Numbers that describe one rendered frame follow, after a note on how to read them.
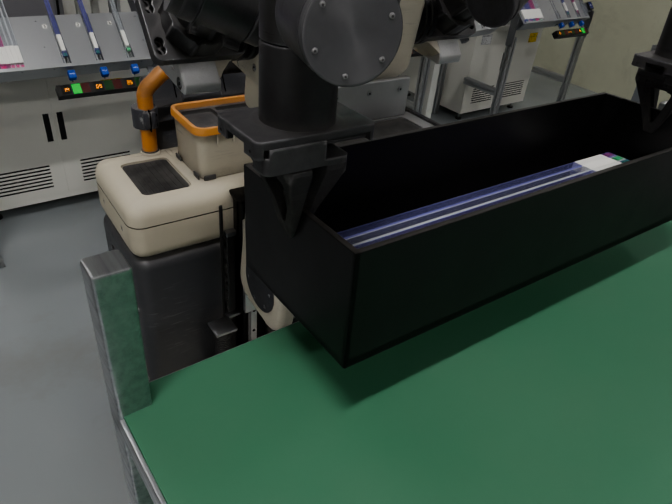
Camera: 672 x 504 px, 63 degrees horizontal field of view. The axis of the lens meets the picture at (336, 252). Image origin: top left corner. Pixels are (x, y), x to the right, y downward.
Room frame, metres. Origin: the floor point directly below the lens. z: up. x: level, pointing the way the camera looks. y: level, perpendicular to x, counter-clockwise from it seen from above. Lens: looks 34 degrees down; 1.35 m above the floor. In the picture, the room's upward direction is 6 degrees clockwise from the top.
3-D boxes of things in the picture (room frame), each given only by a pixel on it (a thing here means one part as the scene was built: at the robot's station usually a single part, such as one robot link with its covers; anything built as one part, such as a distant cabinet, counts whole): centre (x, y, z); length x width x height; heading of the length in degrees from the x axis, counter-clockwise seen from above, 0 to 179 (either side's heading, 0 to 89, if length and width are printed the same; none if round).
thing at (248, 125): (0.39, 0.04, 1.22); 0.10 x 0.07 x 0.07; 128
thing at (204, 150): (1.11, 0.24, 0.87); 0.23 x 0.15 x 0.11; 128
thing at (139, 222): (1.09, 0.23, 0.59); 0.55 x 0.34 x 0.83; 128
